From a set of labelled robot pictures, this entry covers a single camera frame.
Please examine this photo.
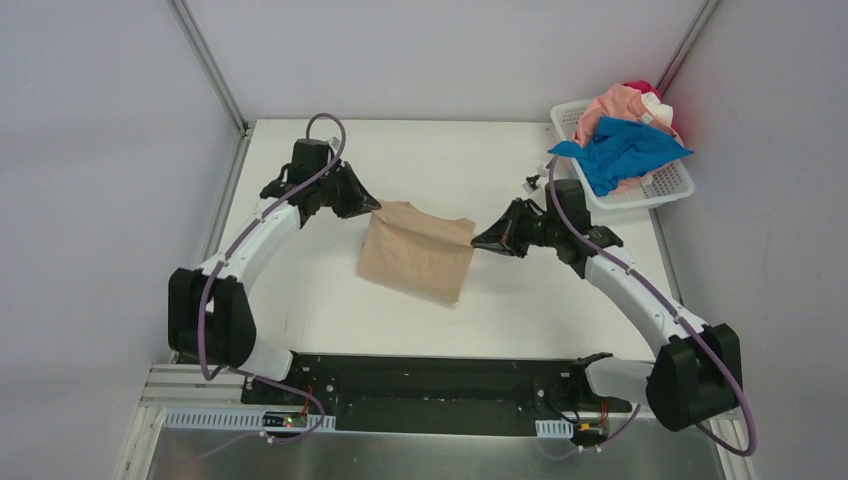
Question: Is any aluminium front rail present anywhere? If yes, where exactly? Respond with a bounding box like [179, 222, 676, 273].
[139, 362, 738, 420]

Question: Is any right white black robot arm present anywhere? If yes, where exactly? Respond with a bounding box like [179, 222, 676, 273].
[471, 179, 742, 432]

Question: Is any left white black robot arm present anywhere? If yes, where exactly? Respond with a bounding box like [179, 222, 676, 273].
[168, 138, 381, 405]

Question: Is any pink t shirt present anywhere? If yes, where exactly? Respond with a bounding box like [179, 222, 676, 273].
[572, 84, 683, 147]

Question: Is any white cable duct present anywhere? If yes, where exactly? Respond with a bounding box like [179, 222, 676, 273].
[163, 408, 337, 434]
[535, 419, 574, 440]

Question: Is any white t shirt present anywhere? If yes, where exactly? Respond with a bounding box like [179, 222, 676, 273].
[641, 91, 674, 127]

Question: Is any red t shirt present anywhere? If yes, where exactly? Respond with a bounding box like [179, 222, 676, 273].
[624, 80, 662, 101]

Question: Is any blue t shirt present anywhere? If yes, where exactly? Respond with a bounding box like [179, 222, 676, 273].
[549, 117, 693, 196]

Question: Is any right white cable duct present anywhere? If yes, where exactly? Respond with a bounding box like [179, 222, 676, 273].
[535, 419, 574, 440]

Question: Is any white plastic laundry basket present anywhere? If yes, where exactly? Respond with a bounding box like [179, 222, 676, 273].
[549, 93, 695, 213]

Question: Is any left white cable duct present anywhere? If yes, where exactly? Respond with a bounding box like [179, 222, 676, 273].
[163, 408, 337, 434]

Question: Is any aluminium frame post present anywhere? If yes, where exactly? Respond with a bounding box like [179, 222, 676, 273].
[656, 0, 724, 96]
[167, 0, 249, 137]

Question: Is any right aluminium frame post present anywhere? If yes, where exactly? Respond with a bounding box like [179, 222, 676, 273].
[656, 0, 724, 96]

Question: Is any left aluminium frame post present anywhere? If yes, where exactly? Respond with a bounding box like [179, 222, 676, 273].
[167, 0, 249, 137]

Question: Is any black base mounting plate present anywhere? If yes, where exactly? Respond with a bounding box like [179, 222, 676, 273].
[241, 354, 632, 437]

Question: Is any beige t shirt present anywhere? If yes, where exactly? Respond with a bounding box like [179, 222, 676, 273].
[357, 201, 475, 305]

